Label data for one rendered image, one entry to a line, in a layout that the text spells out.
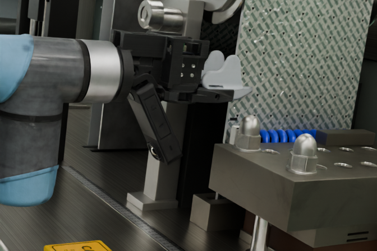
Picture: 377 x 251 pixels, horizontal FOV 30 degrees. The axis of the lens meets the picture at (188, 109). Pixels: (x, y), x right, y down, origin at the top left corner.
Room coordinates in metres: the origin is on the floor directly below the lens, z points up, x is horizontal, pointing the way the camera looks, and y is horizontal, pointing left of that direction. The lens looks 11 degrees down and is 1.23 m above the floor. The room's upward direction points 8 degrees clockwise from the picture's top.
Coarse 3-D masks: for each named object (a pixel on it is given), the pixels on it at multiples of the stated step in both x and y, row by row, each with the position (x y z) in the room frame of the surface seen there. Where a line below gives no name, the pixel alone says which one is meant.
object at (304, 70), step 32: (256, 32) 0.95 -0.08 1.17; (288, 32) 0.98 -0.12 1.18; (320, 32) 1.02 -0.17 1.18; (352, 32) 1.05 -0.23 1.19; (256, 64) 0.96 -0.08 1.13; (288, 64) 0.99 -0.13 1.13; (320, 64) 1.02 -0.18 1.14; (352, 64) 1.06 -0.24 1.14; (256, 96) 0.96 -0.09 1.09; (288, 96) 0.99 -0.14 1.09; (320, 96) 1.03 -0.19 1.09; (352, 96) 1.06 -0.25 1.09; (224, 128) 0.94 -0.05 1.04; (288, 128) 1.00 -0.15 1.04; (320, 128) 1.03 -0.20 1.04
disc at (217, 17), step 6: (234, 0) 0.95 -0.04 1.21; (240, 0) 0.94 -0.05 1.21; (228, 6) 0.96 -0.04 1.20; (234, 6) 0.95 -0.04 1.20; (240, 6) 0.94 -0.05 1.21; (204, 12) 1.00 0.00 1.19; (210, 12) 0.99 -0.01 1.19; (216, 12) 0.98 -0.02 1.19; (222, 12) 0.97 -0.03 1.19; (228, 12) 0.96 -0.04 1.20; (234, 12) 0.95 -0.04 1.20; (204, 18) 1.00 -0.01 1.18; (210, 18) 0.99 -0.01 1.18; (216, 18) 0.98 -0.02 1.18; (222, 18) 0.97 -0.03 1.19; (228, 18) 0.96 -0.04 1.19
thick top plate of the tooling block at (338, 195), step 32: (224, 160) 0.86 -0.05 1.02; (256, 160) 0.82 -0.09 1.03; (288, 160) 0.84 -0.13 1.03; (320, 160) 0.87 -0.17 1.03; (352, 160) 0.89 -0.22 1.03; (224, 192) 0.85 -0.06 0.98; (256, 192) 0.80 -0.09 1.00; (288, 192) 0.75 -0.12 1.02; (320, 192) 0.77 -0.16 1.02; (352, 192) 0.80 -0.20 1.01; (288, 224) 0.75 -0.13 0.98; (320, 224) 0.78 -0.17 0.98; (352, 224) 0.81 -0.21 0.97
